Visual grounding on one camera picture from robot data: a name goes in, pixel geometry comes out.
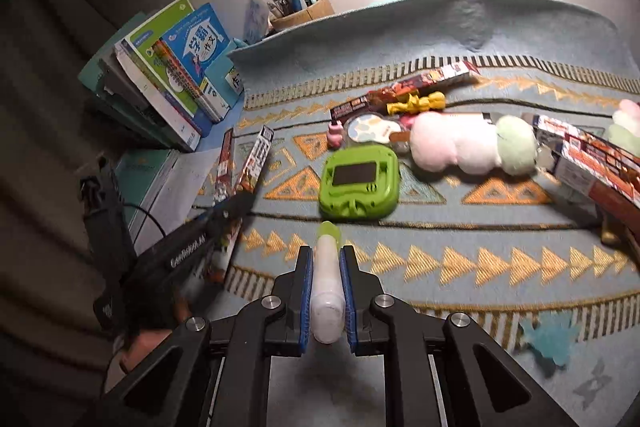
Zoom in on blue patterned rug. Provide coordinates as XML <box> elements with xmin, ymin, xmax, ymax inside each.
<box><xmin>200</xmin><ymin>0</ymin><xmax>640</xmax><ymax>427</ymax></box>

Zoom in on teal notebook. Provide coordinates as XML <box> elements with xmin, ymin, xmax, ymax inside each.
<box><xmin>114</xmin><ymin>149</ymin><xmax>178</xmax><ymax>228</ymax></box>

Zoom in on green plastic case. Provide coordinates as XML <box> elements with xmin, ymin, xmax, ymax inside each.
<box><xmin>319</xmin><ymin>144</ymin><xmax>401</xmax><ymax>222</ymax></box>

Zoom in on black cable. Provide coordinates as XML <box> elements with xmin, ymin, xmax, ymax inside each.
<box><xmin>120</xmin><ymin>202</ymin><xmax>168</xmax><ymax>240</ymax></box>

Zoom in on wooden pen holder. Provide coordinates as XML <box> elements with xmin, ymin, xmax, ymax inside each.
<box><xmin>270</xmin><ymin>0</ymin><xmax>335</xmax><ymax>32</ymax></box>

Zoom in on person's left hand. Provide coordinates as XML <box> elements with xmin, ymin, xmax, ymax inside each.
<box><xmin>119</xmin><ymin>328</ymin><xmax>177</xmax><ymax>376</ymax></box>

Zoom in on yellow toy figure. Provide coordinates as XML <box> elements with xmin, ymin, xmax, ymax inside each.
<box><xmin>385</xmin><ymin>91</ymin><xmax>447</xmax><ymax>115</ymax></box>

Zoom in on row of books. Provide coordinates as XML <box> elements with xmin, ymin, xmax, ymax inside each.
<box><xmin>77</xmin><ymin>0</ymin><xmax>246</xmax><ymax>152</ymax></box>

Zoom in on white tube with green cap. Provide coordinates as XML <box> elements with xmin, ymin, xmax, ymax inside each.
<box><xmin>309</xmin><ymin>221</ymin><xmax>346</xmax><ymax>345</ymax></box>

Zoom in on pastel plush dango skewer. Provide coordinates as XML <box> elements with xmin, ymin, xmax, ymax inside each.
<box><xmin>390</xmin><ymin>112</ymin><xmax>538</xmax><ymax>178</ymax></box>
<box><xmin>607</xmin><ymin>99</ymin><xmax>640</xmax><ymax>144</ymax></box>

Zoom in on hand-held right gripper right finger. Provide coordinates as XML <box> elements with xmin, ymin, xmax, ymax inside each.
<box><xmin>339</xmin><ymin>245</ymin><xmax>577</xmax><ymax>427</ymax></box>

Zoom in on long printed card box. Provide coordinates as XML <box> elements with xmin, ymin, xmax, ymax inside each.
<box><xmin>330</xmin><ymin>61</ymin><xmax>481</xmax><ymax>118</ymax></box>
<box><xmin>207</xmin><ymin>128</ymin><xmax>237</xmax><ymax>208</ymax></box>
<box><xmin>212</xmin><ymin>125</ymin><xmax>275</xmax><ymax>288</ymax></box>
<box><xmin>552</xmin><ymin>157</ymin><xmax>640</xmax><ymax>211</ymax></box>
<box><xmin>531</xmin><ymin>113</ymin><xmax>640</xmax><ymax>180</ymax></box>

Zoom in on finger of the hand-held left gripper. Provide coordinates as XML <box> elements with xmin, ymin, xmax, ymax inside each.
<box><xmin>192</xmin><ymin>192</ymin><xmax>257</xmax><ymax>239</ymax></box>

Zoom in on pink pig toy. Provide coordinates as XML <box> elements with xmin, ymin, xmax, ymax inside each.
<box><xmin>326</xmin><ymin>119</ymin><xmax>346</xmax><ymax>150</ymax></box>

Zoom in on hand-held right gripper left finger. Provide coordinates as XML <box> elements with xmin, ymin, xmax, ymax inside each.
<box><xmin>75</xmin><ymin>246</ymin><xmax>316</xmax><ymax>427</ymax></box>

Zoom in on pale printed leaflet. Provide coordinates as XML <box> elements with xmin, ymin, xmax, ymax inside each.
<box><xmin>243</xmin><ymin>0</ymin><xmax>273</xmax><ymax>45</ymax></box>

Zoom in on clear correction tape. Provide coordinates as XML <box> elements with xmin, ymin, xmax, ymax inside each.
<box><xmin>345</xmin><ymin>114</ymin><xmax>406</xmax><ymax>145</ymax></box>

